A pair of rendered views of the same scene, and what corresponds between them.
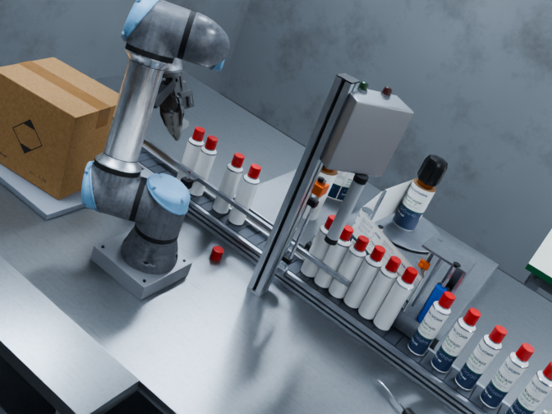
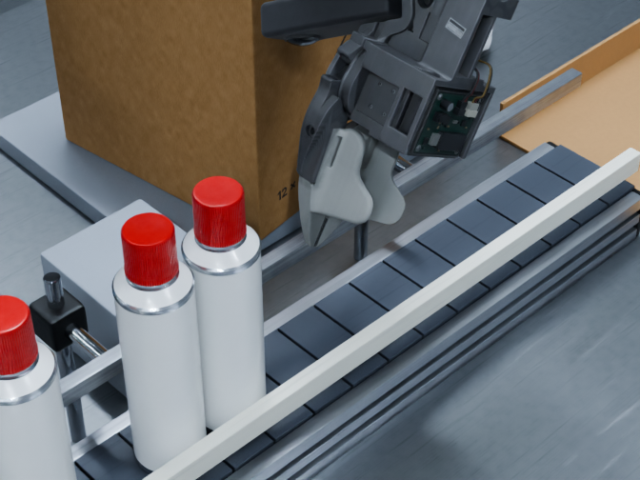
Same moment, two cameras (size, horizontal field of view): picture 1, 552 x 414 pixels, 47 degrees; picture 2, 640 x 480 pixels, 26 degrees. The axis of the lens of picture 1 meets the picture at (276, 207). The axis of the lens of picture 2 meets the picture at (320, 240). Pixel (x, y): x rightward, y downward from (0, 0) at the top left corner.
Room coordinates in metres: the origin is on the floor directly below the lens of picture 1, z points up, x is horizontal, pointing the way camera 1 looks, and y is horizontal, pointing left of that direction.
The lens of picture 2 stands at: (2.12, -0.29, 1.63)
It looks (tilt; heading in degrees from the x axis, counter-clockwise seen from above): 41 degrees down; 113
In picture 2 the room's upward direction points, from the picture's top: straight up
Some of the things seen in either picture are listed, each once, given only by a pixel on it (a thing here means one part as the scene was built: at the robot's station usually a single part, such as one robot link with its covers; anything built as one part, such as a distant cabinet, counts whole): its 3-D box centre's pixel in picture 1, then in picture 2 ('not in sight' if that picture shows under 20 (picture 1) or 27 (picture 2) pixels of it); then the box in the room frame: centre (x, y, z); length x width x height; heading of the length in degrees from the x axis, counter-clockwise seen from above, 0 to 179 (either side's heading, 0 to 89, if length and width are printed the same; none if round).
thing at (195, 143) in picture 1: (190, 157); (225, 309); (1.80, 0.31, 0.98); 0.05 x 0.05 x 0.20
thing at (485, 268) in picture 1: (370, 237); not in sight; (2.00, -0.35, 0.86); 0.80 x 0.67 x 0.05; 67
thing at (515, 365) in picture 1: (507, 375); not in sight; (1.36, -0.71, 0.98); 0.05 x 0.05 x 0.20
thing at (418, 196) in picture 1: (420, 192); not in sight; (2.12, -0.46, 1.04); 0.09 x 0.09 x 0.29
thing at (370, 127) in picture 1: (361, 131); not in sight; (1.52, -0.12, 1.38); 0.17 x 0.10 x 0.19; 122
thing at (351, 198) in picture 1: (345, 209); not in sight; (1.48, -0.17, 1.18); 0.04 x 0.04 x 0.21
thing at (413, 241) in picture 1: (402, 226); not in sight; (2.12, -0.46, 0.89); 0.31 x 0.31 x 0.01
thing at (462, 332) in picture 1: (456, 340); not in sight; (1.42, -0.58, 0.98); 0.05 x 0.05 x 0.20
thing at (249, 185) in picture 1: (246, 194); not in sight; (1.71, 0.10, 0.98); 0.05 x 0.05 x 0.20
